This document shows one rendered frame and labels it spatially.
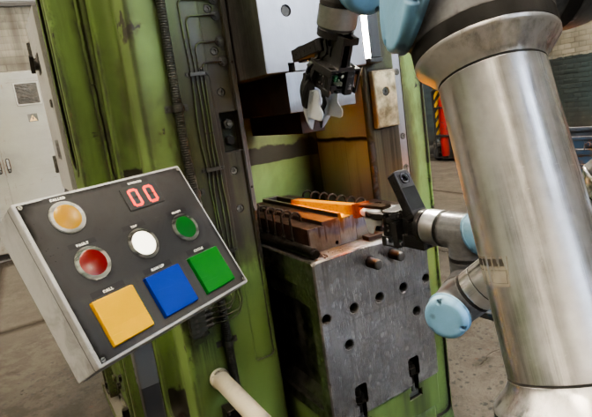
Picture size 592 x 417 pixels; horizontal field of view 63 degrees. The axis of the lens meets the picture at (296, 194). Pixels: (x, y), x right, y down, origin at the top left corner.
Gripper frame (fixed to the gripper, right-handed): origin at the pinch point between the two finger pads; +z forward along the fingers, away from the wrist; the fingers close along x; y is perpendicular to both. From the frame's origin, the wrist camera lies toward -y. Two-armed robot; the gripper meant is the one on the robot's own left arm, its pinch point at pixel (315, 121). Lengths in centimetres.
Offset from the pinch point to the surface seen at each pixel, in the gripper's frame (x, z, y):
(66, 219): -52, 6, 7
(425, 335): 32, 61, 23
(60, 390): -59, 195, -108
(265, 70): -2.8, -5.2, -17.9
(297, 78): 5.3, -3.0, -16.5
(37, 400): -70, 194, -107
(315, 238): 4.1, 32.4, 1.6
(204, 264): -30.8, 18.7, 12.8
